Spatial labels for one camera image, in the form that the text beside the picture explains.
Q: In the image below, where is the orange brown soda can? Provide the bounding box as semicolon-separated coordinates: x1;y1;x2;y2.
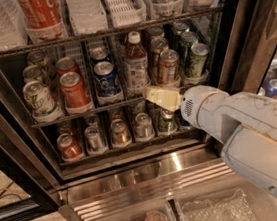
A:
157;49;180;85

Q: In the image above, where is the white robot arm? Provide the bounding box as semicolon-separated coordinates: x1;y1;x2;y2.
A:
142;85;277;198

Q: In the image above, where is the green can bottom shelf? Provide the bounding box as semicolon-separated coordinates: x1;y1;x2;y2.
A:
157;108;177;133

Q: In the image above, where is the clear silver can bottom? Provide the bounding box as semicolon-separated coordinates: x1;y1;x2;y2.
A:
135;113;154;139

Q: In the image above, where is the brown can second row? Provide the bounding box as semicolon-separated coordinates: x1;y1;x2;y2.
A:
149;37;169;75

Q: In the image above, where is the green can front right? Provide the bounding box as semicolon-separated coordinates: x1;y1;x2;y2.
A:
184;43;210;78

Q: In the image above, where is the gold can bottom shelf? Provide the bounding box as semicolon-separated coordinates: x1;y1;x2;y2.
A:
110;119;130;145

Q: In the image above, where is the green can middle right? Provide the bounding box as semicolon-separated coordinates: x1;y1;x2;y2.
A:
179;31;198;69

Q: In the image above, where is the blue pepsi can front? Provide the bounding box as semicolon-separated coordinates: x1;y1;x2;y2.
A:
94;61;121;97

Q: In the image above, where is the blue pepsi can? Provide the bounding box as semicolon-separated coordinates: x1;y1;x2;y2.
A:
94;61;121;97
90;46;111;66

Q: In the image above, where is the brown can back row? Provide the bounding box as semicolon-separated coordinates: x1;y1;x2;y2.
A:
145;25;164;44

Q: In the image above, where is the green can back right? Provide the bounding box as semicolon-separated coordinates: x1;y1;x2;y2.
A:
171;21;190;38

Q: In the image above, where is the blue pepsi can back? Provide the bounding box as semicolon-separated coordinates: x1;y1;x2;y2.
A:
90;46;111;66

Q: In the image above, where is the silver can bottom shelf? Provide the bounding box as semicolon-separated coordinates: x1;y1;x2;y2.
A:
85;126;106;151

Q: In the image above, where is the red orange can front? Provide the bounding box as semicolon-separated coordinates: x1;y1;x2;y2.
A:
59;72;91;109

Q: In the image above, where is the red orange can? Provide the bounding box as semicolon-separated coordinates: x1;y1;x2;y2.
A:
55;57;80;76
59;72;91;109

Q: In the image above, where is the fridge glass door right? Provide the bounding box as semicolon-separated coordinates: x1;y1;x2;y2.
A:
217;0;277;99

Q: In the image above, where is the white plastic shelf tray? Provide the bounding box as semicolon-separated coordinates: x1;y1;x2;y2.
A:
104;0;147;28

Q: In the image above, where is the steel fridge base grille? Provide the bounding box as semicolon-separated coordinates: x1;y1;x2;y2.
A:
59;145;231;221

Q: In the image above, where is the red orange can back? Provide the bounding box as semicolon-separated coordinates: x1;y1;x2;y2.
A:
55;57;80;76

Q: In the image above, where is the red can bottom shelf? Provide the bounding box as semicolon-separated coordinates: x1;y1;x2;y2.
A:
57;133;82;160

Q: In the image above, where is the white green can front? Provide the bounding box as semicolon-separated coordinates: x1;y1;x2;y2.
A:
22;81;56;117

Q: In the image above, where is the white green can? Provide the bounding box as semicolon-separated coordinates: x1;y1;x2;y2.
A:
22;65;45;84
27;51;53;73
22;81;56;117

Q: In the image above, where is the white green can back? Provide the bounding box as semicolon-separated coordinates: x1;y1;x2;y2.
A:
27;51;53;73

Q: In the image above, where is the white green can middle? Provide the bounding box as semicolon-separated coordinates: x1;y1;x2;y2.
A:
22;65;45;84

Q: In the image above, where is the iced tea bottle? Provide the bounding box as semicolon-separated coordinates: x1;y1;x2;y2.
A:
124;31;149;88

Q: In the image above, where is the clear plastic bin right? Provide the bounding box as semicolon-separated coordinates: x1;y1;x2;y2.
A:
173;174;277;221

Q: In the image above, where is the red coca cola bottle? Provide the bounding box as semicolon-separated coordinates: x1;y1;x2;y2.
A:
17;0;61;29

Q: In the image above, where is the middle wire shelf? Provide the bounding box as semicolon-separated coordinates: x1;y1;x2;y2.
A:
27;78;213;130

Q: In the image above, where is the wire shelf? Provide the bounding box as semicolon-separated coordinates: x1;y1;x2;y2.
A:
27;78;213;130
0;5;224;58

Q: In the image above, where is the upper wire shelf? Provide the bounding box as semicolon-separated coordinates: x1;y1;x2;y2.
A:
0;5;224;58

